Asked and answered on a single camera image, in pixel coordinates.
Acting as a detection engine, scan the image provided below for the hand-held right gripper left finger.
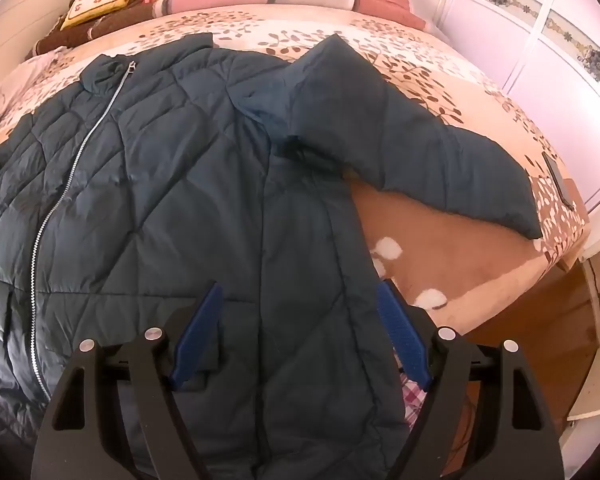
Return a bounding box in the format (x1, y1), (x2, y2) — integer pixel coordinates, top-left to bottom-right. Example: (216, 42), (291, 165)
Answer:
(30, 280), (226, 480)

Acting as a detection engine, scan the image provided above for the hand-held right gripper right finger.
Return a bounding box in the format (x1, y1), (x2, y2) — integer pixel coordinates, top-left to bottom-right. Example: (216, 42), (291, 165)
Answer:
(375, 278), (566, 480)

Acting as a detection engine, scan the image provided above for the dark teal quilted jacket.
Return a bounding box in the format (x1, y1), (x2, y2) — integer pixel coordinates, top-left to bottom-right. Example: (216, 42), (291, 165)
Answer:
(0, 32), (543, 480)

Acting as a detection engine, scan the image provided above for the dark smartphone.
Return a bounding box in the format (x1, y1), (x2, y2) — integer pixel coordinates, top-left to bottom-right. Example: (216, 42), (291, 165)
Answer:
(541, 152), (576, 207)

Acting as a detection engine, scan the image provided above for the white wardrobe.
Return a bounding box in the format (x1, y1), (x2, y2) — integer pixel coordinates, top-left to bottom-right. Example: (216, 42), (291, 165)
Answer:
(435, 0), (600, 211)

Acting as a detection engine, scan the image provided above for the floral bed sheet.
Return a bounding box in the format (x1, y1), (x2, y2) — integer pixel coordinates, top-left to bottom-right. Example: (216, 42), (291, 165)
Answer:
(0, 2), (593, 341)

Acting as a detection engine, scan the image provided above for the brown blanket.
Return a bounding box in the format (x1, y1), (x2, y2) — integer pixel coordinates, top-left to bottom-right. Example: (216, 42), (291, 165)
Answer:
(32, 0), (181, 56)

